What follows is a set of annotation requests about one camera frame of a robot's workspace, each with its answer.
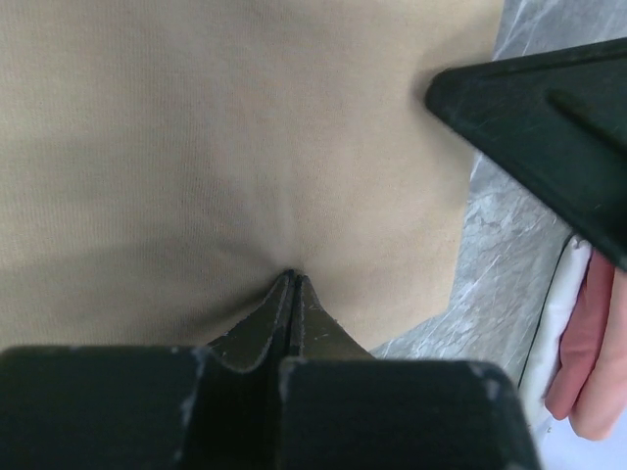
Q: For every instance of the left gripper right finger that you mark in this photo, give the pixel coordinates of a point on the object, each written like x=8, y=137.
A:
x=321, y=411

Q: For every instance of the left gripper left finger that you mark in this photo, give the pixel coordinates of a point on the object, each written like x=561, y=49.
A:
x=238, y=405

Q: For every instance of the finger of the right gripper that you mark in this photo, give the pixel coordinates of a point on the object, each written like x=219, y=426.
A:
x=556, y=123

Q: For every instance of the beige t shirt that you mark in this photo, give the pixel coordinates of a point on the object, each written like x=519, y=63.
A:
x=162, y=162

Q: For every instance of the folded white t shirt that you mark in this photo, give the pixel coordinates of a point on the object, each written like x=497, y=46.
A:
x=553, y=439

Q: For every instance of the folded pink t shirt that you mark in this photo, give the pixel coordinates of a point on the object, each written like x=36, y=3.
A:
x=589, y=388

